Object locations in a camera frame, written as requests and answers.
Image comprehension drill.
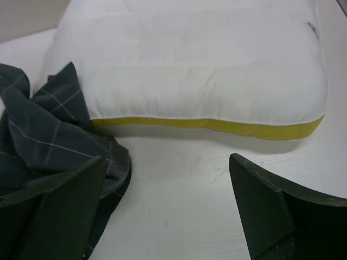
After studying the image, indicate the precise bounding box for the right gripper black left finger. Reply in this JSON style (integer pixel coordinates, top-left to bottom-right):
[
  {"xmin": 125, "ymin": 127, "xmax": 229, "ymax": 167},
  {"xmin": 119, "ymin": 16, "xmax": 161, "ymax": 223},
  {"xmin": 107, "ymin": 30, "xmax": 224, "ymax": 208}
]
[{"xmin": 1, "ymin": 157, "xmax": 106, "ymax": 259}]

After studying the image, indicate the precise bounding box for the white pillow with yellow band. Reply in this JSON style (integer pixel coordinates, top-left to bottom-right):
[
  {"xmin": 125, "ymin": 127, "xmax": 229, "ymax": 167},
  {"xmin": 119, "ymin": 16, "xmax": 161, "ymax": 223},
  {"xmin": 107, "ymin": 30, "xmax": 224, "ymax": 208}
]
[{"xmin": 39, "ymin": 1, "xmax": 328, "ymax": 140}]

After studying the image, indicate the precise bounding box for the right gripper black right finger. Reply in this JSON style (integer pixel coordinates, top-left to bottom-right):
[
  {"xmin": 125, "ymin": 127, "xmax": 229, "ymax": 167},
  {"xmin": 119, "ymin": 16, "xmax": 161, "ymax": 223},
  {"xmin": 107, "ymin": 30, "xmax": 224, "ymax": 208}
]
[{"xmin": 229, "ymin": 153, "xmax": 346, "ymax": 259}]

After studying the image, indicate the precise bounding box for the dark grey checked pillowcase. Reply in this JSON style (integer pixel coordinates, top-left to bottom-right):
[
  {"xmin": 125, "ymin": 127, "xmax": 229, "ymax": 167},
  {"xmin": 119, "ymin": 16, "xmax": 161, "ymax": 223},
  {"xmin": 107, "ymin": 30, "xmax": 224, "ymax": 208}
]
[{"xmin": 1, "ymin": 63, "xmax": 132, "ymax": 259}]

